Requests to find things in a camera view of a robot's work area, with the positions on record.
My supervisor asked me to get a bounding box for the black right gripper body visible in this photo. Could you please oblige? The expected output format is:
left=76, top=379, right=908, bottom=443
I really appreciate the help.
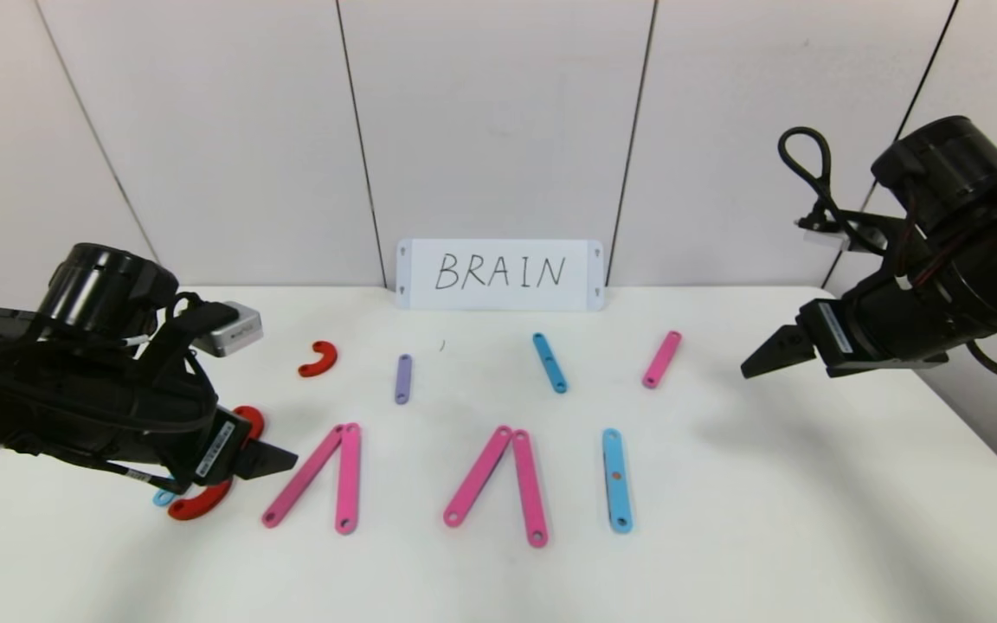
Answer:
left=794, top=269, right=955, bottom=379

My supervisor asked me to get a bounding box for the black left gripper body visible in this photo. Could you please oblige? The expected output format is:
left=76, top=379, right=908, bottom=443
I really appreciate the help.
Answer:
left=127, top=370, right=254, bottom=491

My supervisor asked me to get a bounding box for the long pink plastic bar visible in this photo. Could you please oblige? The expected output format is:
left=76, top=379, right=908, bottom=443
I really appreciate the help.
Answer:
left=261, top=423, right=348, bottom=529
left=511, top=429, right=549, bottom=548
left=335, top=422, right=363, bottom=535
left=442, top=425, right=513, bottom=528

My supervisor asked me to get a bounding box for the white BRAIN word card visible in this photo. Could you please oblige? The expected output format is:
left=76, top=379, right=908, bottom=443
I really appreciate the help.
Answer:
left=395, top=240, right=605, bottom=313

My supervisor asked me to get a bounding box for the large red curved piece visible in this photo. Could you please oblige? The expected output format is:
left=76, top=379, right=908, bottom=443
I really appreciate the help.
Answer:
left=233, top=405, right=267, bottom=444
left=167, top=478, right=234, bottom=521

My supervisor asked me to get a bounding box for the small red curved piece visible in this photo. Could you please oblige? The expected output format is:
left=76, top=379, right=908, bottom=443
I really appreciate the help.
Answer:
left=298, top=340, right=338, bottom=378

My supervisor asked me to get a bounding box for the short pink plastic bar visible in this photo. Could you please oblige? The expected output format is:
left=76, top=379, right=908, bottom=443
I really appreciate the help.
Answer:
left=640, top=331, right=682, bottom=390

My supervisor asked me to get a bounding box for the long blue bar orange dot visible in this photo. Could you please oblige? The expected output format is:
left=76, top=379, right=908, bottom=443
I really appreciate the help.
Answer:
left=601, top=428, right=634, bottom=533

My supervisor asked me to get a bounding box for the short blue plastic bar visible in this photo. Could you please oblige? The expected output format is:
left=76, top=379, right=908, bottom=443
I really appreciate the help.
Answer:
left=531, top=333, right=568, bottom=395

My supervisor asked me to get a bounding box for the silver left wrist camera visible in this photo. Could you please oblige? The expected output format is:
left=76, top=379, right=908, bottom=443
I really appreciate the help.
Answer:
left=194, top=300, right=264, bottom=358

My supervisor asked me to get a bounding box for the looped black camera cable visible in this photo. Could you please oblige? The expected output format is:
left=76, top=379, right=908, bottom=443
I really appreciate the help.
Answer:
left=778, top=126, right=891, bottom=257

